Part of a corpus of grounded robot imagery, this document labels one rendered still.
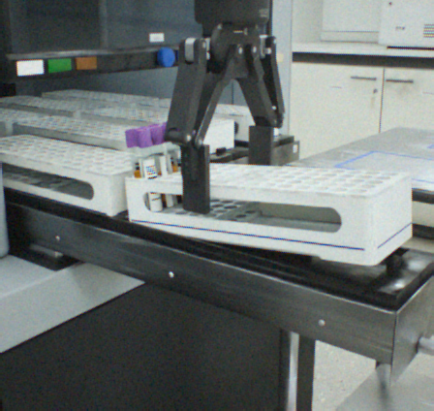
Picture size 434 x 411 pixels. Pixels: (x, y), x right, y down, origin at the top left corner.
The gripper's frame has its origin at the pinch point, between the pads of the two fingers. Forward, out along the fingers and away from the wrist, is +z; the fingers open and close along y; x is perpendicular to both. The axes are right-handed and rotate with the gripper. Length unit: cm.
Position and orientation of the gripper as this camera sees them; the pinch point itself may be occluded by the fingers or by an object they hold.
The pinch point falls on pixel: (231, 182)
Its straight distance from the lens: 65.4
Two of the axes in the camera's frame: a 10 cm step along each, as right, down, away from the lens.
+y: 6.0, -2.3, 7.7
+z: 0.0, 9.6, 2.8
